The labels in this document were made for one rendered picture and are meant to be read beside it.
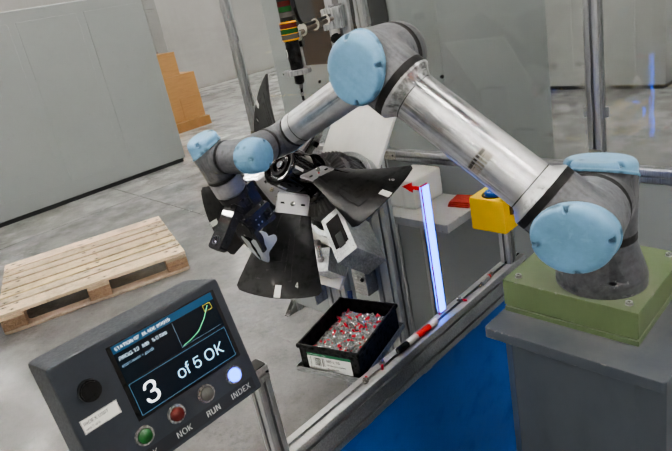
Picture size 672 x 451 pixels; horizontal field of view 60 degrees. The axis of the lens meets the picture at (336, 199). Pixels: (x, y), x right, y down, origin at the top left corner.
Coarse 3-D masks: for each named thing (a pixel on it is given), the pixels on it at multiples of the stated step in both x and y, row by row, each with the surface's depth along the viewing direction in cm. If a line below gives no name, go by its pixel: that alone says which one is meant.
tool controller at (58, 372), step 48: (192, 288) 86; (96, 336) 79; (144, 336) 80; (192, 336) 84; (48, 384) 73; (96, 384) 74; (192, 384) 83; (240, 384) 88; (96, 432) 75; (192, 432) 82
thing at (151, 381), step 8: (160, 368) 81; (144, 376) 79; (152, 376) 80; (160, 376) 80; (128, 384) 78; (136, 384) 78; (144, 384) 79; (152, 384) 80; (160, 384) 80; (168, 384) 81; (136, 392) 78; (144, 392) 79; (152, 392) 79; (160, 392) 80; (168, 392) 81; (136, 400) 78; (144, 400) 79; (152, 400) 79; (160, 400) 80; (144, 408) 79; (152, 408) 79
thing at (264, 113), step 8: (264, 80) 175; (264, 88) 174; (264, 96) 174; (264, 104) 174; (256, 112) 183; (264, 112) 174; (272, 112) 168; (264, 120) 176; (272, 120) 168; (256, 128) 186
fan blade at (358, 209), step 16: (320, 176) 149; (336, 176) 148; (352, 176) 146; (368, 176) 145; (384, 176) 142; (400, 176) 140; (336, 192) 142; (352, 192) 140; (368, 192) 138; (336, 208) 138; (352, 208) 136; (368, 208) 134; (352, 224) 133
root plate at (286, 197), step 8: (280, 192) 157; (288, 192) 158; (280, 200) 157; (288, 200) 157; (296, 200) 157; (304, 200) 158; (280, 208) 156; (288, 208) 156; (296, 208) 157; (304, 208) 157
